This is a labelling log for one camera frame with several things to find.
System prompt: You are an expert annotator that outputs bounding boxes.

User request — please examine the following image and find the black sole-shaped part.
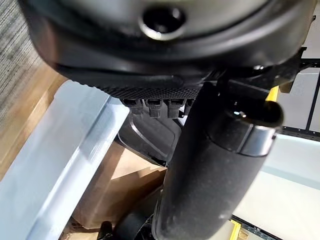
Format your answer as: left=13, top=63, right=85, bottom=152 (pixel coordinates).
left=116, top=115, right=182, bottom=168
left=99, top=212, right=161, bottom=240

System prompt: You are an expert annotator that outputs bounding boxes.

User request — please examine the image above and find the yellow and black shelf frame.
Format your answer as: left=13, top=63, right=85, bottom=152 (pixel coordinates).
left=231, top=14, right=320, bottom=240

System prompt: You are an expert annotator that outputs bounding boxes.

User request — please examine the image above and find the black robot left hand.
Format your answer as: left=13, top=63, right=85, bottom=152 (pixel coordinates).
left=19, top=0, right=316, bottom=240

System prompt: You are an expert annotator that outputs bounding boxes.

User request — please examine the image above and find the white shelf board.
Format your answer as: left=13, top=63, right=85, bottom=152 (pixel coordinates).
left=231, top=133, right=320, bottom=232

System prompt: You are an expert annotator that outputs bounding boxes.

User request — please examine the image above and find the brown cardboard sheet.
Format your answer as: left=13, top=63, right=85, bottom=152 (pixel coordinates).
left=71, top=143, right=168, bottom=230

